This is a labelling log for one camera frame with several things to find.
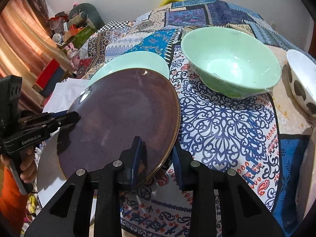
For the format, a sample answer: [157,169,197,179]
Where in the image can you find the white paper sheet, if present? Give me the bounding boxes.
[43,78,89,112]

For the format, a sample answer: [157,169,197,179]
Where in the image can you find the brown ceramic plate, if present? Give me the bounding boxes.
[57,69,181,181]

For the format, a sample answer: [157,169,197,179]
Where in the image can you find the patchwork patterned blanket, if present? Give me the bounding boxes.
[79,0,315,236]

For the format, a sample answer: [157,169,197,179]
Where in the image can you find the pink bowl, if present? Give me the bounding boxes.
[296,129,316,223]

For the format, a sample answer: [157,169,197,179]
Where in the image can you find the white bowl with dark spots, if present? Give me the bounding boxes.
[287,49,315,118]

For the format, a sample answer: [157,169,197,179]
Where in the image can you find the mint green bowl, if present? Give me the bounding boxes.
[181,27,281,99]

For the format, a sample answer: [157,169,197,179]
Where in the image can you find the orange curtain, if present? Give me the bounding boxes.
[1,0,71,112]

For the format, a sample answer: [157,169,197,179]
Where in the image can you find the grey round plate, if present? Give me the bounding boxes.
[36,133,66,208]

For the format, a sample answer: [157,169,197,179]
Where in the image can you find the person's left hand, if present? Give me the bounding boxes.
[1,147,37,186]

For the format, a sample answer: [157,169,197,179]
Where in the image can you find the pink bunny plush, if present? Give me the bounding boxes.
[64,42,80,70]

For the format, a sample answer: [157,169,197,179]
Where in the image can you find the mint green plate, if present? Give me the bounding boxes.
[87,51,170,87]

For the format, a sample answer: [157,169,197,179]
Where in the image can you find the orange sleeve forearm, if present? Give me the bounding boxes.
[1,167,28,235]

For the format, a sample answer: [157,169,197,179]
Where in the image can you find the green box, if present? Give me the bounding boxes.
[70,26,96,49]

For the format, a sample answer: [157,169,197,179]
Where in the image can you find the red box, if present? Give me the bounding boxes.
[33,59,60,91]

